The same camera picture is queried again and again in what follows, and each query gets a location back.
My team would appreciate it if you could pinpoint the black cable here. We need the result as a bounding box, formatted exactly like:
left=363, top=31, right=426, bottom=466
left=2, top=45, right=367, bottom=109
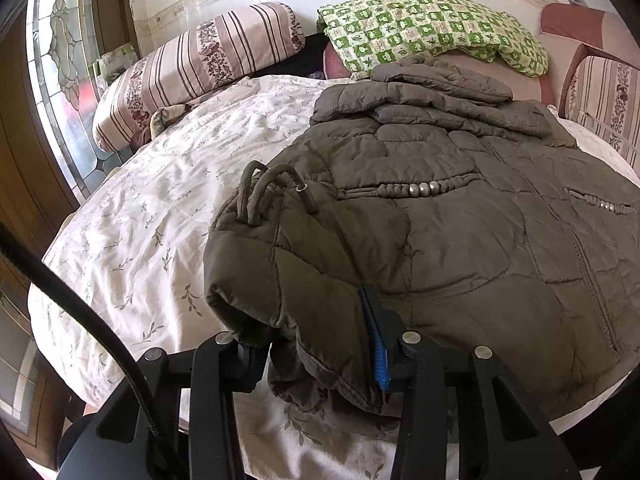
left=0, top=222, right=191, bottom=480

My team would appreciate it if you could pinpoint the pink pillow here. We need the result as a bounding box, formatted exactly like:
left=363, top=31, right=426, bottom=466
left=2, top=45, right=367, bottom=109
left=322, top=42, right=361, bottom=80

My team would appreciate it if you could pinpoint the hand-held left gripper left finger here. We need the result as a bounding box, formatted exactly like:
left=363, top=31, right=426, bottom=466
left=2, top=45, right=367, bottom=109
left=59, top=332, right=271, bottom=480

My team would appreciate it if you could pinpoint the striped pink cushion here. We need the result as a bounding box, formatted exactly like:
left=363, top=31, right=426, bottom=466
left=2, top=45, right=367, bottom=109
left=560, top=45, right=640, bottom=171

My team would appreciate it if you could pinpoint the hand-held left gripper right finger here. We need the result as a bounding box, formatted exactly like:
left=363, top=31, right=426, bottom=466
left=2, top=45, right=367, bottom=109
left=359, top=287, right=583, bottom=480

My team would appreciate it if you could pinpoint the green checked blanket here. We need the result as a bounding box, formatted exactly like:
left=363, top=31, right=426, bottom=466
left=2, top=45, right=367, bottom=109
left=316, top=0, right=550, bottom=80

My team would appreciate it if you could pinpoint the small beige cloth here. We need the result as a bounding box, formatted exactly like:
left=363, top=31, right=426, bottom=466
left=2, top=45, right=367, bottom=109
left=149, top=104, right=193, bottom=137

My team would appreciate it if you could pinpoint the striped floral pillow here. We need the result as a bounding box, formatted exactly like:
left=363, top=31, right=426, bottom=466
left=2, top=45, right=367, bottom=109
left=92, top=2, right=307, bottom=153

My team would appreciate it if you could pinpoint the plain pink cushion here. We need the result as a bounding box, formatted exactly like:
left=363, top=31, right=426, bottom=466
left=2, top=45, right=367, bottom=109
left=540, top=2, right=632, bottom=61

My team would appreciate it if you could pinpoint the patterned glass door panel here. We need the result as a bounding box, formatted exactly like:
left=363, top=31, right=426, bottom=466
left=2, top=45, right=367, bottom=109
left=25, top=0, right=132, bottom=196

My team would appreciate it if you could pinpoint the brown quilted jacket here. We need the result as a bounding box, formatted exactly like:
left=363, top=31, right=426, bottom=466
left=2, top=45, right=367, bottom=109
left=202, top=55, right=640, bottom=441

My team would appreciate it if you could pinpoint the white leaf-print quilt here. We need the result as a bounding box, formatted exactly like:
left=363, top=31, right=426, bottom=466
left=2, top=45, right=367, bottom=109
left=27, top=74, right=461, bottom=480

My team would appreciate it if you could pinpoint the dark cloth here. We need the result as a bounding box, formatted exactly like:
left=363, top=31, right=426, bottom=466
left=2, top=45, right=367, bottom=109
left=255, top=32, right=331, bottom=78

